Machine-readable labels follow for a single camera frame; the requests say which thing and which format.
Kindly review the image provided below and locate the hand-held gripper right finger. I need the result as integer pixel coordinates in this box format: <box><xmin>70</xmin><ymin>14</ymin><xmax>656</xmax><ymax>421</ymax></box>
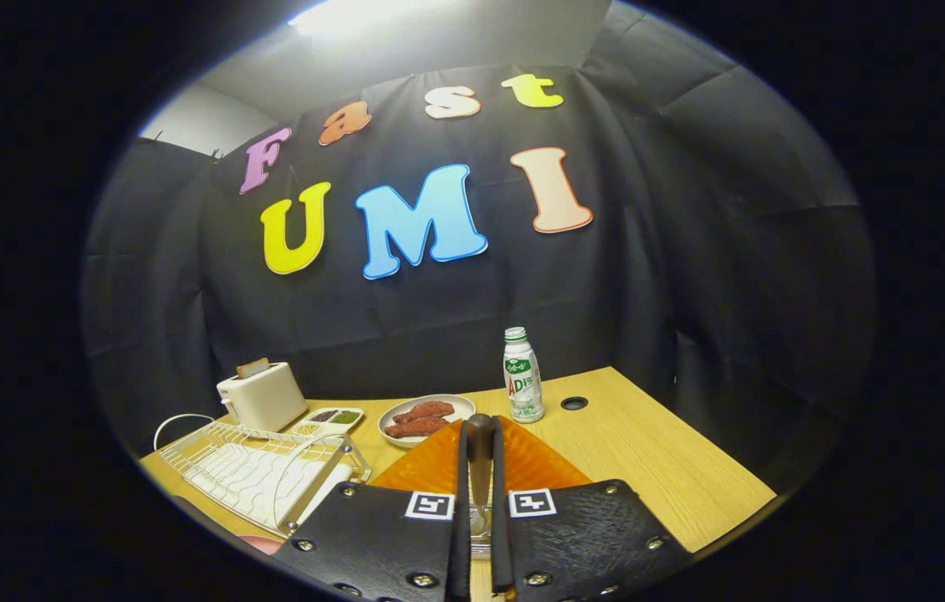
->
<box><xmin>489</xmin><ymin>416</ymin><xmax>695</xmax><ymax>602</ymax></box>

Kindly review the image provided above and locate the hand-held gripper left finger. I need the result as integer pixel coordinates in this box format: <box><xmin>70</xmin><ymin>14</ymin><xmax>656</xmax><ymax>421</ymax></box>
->
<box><xmin>272</xmin><ymin>418</ymin><xmax>472</xmax><ymax>602</ymax></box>

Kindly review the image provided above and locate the dark wooden-handled spoon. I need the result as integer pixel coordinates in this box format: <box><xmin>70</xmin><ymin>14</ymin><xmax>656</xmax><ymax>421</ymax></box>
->
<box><xmin>467</xmin><ymin>414</ymin><xmax>497</xmax><ymax>540</ymax></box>

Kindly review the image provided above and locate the white wire dish rack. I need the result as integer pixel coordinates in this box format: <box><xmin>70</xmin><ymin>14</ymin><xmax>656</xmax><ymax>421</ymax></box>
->
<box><xmin>153</xmin><ymin>414</ymin><xmax>373</xmax><ymax>538</ymax></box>

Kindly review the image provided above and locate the beige round dish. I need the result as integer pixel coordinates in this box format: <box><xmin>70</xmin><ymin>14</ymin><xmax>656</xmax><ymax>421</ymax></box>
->
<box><xmin>378</xmin><ymin>394</ymin><xmax>477</xmax><ymax>448</ymax></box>

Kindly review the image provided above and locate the white divided bean tray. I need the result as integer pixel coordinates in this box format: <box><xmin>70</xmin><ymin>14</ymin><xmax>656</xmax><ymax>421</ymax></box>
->
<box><xmin>292</xmin><ymin>407</ymin><xmax>365</xmax><ymax>438</ymax></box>

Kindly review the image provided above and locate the white green-label drink bottle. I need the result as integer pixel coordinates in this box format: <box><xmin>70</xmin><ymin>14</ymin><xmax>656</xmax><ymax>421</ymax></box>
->
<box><xmin>503</xmin><ymin>327</ymin><xmax>546</xmax><ymax>424</ymax></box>

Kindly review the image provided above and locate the white toaster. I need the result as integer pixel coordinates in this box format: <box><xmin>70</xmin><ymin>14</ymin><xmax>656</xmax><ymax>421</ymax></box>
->
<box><xmin>217</xmin><ymin>361</ymin><xmax>309</xmax><ymax>433</ymax></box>

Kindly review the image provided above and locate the ceiling light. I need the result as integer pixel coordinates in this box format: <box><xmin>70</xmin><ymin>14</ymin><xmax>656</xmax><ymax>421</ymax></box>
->
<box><xmin>289</xmin><ymin>0</ymin><xmax>473</xmax><ymax>38</ymax></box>

